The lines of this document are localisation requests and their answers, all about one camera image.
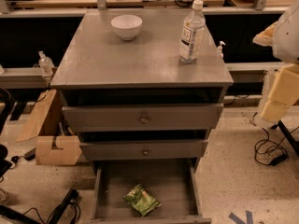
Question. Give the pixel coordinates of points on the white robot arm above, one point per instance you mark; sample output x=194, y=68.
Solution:
x=285, y=45

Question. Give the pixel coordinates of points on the small pump dispenser bottle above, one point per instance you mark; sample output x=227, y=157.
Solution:
x=220, y=48

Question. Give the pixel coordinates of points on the grey middle drawer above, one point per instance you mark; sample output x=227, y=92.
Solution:
x=108, y=151

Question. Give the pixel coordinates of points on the clear plastic water bottle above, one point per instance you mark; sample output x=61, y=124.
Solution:
x=192, y=33

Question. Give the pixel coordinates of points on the grey top drawer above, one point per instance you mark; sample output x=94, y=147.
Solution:
x=122, y=118

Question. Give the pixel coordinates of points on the clear sanitizer bottle left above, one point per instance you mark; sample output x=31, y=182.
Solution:
x=45, y=63

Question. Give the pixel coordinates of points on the white ceramic bowl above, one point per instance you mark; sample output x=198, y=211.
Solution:
x=127, y=27

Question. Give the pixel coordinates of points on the green jalapeno chip bag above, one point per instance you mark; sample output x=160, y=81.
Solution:
x=140, y=200

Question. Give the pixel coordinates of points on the grey open bottom drawer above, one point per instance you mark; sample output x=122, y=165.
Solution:
x=171, y=182

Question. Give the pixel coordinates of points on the cardboard box pieces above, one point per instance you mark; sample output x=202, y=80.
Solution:
x=45, y=124

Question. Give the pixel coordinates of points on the black metal leg right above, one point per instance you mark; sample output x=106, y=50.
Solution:
x=288, y=136

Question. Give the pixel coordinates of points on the grey drawer cabinet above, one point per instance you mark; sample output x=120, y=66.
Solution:
x=100, y=69

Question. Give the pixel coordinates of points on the black chair edge left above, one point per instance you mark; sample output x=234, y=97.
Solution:
x=7, y=101

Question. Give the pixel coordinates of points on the black power strip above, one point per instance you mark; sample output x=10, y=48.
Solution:
x=57, y=213

